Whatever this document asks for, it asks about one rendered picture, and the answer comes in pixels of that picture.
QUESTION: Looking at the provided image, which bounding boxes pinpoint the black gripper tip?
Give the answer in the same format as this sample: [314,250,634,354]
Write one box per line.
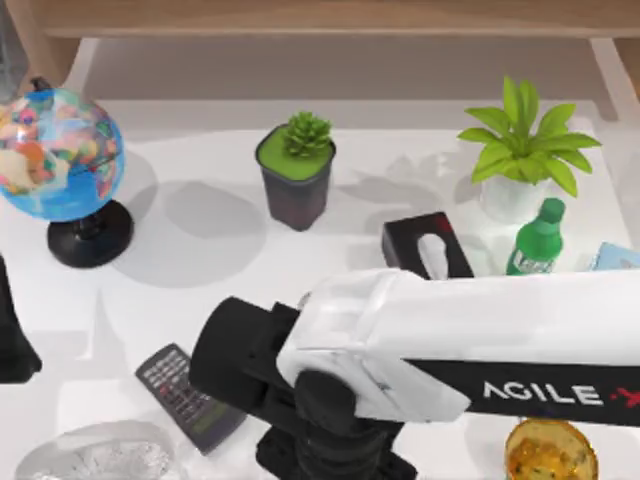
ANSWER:
[0,254,44,386]

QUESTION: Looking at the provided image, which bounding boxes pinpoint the black tissue box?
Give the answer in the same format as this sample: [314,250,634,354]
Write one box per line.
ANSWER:
[382,211,476,281]

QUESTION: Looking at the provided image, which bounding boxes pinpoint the light blue box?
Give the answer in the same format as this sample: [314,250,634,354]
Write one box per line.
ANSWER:
[582,241,640,274]

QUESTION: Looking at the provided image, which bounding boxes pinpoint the dark grey calculator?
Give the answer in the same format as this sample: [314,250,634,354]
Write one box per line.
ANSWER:
[134,342,249,456]

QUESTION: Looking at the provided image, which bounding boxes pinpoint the dark pot with green succulent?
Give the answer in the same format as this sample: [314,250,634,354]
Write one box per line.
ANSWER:
[254,110,337,232]

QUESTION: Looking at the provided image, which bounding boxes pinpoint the colourful globe on black stand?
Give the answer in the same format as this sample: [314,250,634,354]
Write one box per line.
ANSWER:
[0,77,136,269]

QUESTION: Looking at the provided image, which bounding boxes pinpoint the grey upright object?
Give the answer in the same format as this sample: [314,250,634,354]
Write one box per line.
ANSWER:
[0,0,29,104]

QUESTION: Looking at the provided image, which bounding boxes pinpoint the amber glass jar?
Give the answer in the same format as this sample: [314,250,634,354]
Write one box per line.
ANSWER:
[503,418,599,480]

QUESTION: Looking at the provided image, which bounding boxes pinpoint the green bottle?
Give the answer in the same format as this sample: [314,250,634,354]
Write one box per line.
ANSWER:
[505,197,566,276]

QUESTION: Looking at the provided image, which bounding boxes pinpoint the white pot with leafy plant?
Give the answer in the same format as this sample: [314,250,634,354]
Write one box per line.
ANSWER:
[457,74,604,224]

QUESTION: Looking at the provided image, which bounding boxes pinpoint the wooden shelf unit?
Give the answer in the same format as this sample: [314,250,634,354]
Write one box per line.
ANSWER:
[9,0,640,121]

